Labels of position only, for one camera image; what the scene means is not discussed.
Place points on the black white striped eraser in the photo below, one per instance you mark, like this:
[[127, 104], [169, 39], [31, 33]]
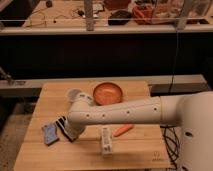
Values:
[[60, 122]]

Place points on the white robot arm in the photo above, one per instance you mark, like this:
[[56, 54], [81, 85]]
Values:
[[192, 112]]

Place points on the orange wooden bowl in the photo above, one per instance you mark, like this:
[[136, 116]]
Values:
[[107, 93]]

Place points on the translucent plastic cup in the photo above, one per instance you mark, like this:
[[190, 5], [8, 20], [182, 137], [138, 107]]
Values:
[[72, 95]]

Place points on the orange toy carrot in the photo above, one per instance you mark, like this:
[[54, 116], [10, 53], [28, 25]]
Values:
[[123, 129]]

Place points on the white tube with cap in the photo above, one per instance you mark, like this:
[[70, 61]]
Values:
[[106, 141]]

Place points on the black pouch on bench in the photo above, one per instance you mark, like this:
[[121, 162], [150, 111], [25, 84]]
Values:
[[120, 17]]

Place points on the orange crate on bench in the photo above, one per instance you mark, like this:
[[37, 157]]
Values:
[[142, 14]]

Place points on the grey metal post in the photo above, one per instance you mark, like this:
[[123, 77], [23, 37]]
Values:
[[88, 8]]

